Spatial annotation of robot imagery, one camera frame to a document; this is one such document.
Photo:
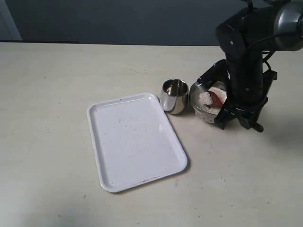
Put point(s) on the steel bowl of rice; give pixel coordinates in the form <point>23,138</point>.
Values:
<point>207,104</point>

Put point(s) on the brown wooden spoon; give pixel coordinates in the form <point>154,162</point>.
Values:
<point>247,116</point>

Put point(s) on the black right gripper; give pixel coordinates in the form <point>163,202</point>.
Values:
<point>245,90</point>

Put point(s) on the small steel cup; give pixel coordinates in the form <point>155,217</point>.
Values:
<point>174,96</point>

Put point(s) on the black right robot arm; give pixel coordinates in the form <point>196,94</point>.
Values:
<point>248,39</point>

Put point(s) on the white rectangular tray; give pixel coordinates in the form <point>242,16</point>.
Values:
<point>133,142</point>

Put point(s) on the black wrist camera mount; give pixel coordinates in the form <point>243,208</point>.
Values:
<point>217,73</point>

